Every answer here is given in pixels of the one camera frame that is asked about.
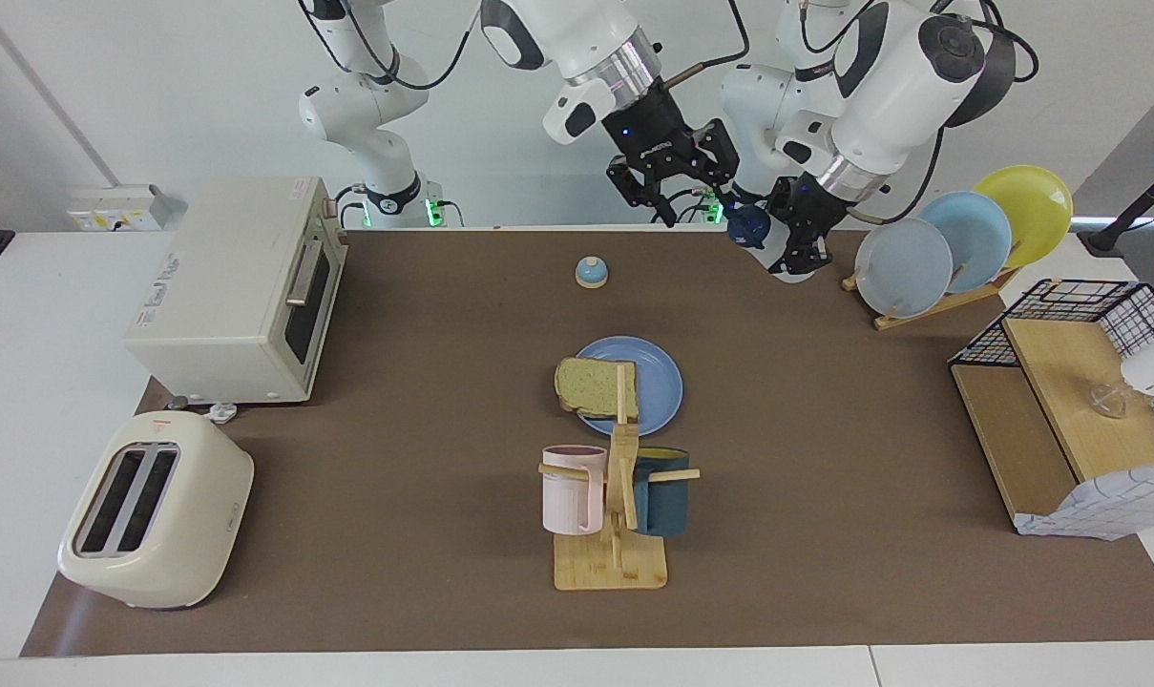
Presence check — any yellow plate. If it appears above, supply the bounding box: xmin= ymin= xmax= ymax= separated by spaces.
xmin=975 ymin=165 xmax=1074 ymax=270

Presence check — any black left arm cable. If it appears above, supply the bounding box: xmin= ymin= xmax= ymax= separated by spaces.
xmin=844 ymin=0 xmax=1041 ymax=232

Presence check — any dark teal mug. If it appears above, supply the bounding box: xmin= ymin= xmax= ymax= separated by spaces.
xmin=632 ymin=447 xmax=691 ymax=535

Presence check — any white checkered cloth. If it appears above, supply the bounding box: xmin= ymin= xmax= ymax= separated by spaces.
xmin=1013 ymin=466 xmax=1154 ymax=542

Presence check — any clear glass cup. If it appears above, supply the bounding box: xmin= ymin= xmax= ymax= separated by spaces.
xmin=1088 ymin=382 xmax=1133 ymax=419

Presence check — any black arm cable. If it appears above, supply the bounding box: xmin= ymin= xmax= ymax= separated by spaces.
xmin=844 ymin=0 xmax=1041 ymax=232
xmin=665 ymin=0 xmax=751 ymax=94

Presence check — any black wire wooden shelf basket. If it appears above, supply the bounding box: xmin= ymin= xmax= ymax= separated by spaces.
xmin=949 ymin=279 xmax=1154 ymax=541

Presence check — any white wall power strip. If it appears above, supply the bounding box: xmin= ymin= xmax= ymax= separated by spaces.
xmin=68 ymin=184 xmax=188 ymax=233

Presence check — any wooden mug tree rack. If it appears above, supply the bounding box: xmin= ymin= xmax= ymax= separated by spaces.
xmin=538 ymin=364 xmax=702 ymax=592

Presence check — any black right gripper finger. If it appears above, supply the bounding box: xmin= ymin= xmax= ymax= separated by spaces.
xmin=695 ymin=119 xmax=740 ymax=188
xmin=606 ymin=157 xmax=679 ymax=229

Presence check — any pale grey plate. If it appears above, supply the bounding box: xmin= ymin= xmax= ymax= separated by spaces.
xmin=854 ymin=218 xmax=955 ymax=319

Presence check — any light blue plate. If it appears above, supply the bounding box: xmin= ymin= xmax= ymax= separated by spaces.
xmin=917 ymin=191 xmax=1013 ymax=294

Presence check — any pink mug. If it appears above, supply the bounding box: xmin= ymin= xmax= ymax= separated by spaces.
xmin=541 ymin=445 xmax=608 ymax=535

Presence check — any brown table mat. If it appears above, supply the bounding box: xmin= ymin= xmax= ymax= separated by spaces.
xmin=20 ymin=229 xmax=1154 ymax=657

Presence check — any white bottle with navy cap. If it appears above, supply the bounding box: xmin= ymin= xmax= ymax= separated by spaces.
xmin=726 ymin=203 xmax=818 ymax=284

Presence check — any white toaster oven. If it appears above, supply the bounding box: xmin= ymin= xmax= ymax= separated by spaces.
xmin=124 ymin=177 xmax=348 ymax=405

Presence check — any wooden plate rack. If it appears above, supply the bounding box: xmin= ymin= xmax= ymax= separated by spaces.
xmin=842 ymin=267 xmax=1021 ymax=331

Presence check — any slice of toast bread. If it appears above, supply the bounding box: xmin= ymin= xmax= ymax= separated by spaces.
xmin=554 ymin=357 xmax=640 ymax=423

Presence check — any cream two-slot toaster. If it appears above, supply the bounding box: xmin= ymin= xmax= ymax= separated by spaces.
xmin=57 ymin=410 xmax=255 ymax=610

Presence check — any blue round plate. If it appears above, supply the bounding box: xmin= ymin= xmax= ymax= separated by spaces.
xmin=575 ymin=336 xmax=683 ymax=437

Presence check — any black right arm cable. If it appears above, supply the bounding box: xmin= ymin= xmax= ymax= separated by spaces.
xmin=665 ymin=0 xmax=751 ymax=94

